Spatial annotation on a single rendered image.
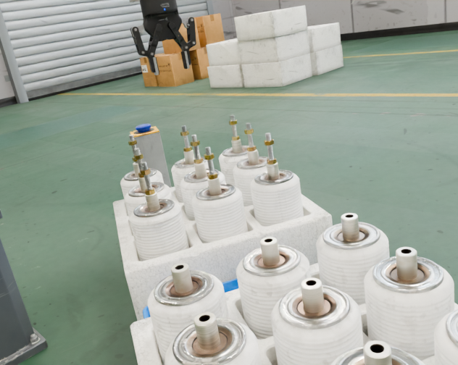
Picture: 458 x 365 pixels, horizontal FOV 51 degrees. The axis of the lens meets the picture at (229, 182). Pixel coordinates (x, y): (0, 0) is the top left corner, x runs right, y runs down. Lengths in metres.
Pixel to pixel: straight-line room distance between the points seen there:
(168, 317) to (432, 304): 0.29
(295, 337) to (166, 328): 0.16
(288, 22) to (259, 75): 0.44
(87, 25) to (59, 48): 0.48
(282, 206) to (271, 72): 2.84
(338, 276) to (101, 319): 0.59
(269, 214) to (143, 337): 0.36
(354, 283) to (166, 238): 0.35
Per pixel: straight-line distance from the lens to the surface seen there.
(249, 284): 0.60
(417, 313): 0.56
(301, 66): 3.83
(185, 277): 0.59
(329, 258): 0.65
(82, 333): 1.07
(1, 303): 1.01
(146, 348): 0.65
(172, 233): 0.86
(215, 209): 0.86
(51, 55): 6.32
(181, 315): 0.57
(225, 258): 0.86
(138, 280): 0.85
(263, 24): 3.67
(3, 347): 1.04
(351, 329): 0.52
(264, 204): 0.90
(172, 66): 4.75
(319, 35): 4.01
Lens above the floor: 0.56
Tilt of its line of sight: 19 degrees down
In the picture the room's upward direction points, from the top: 10 degrees counter-clockwise
